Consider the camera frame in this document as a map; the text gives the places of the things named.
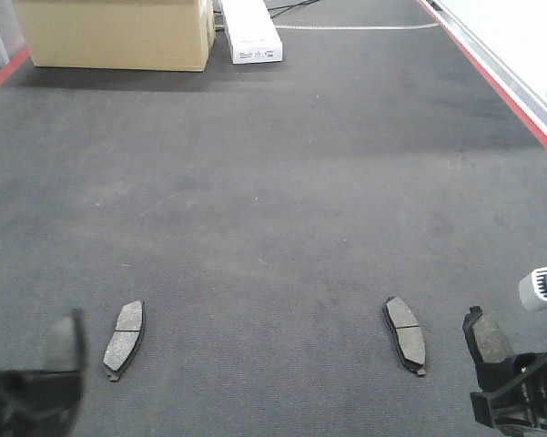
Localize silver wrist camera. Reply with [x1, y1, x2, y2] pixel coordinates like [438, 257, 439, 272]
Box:
[519, 267, 547, 311]

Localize cardboard box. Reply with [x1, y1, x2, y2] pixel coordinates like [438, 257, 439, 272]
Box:
[14, 1, 215, 72]

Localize long white box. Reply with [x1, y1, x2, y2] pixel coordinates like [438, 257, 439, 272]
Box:
[219, 0, 283, 65]

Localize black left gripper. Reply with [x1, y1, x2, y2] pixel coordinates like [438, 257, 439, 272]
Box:
[0, 362, 85, 436]

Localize white conveyor side rail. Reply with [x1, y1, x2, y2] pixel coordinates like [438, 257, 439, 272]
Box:
[420, 1, 547, 149]

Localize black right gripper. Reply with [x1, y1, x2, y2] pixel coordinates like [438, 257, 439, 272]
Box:
[470, 351, 547, 436]

